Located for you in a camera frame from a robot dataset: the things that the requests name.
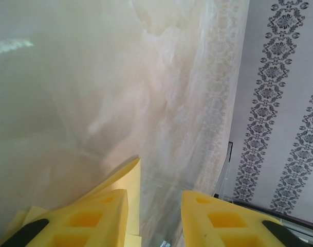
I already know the yellow square paper sheet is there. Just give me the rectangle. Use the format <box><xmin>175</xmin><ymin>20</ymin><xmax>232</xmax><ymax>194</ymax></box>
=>
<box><xmin>7</xmin><ymin>157</ymin><xmax>142</xmax><ymax>247</ymax></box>

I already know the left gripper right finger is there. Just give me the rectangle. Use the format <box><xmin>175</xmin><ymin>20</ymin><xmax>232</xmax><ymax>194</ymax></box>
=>
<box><xmin>181</xmin><ymin>190</ymin><xmax>290</xmax><ymax>247</ymax></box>

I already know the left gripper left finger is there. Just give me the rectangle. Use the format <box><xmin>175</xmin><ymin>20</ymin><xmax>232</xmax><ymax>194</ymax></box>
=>
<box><xmin>0</xmin><ymin>189</ymin><xmax>128</xmax><ymax>247</ymax></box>

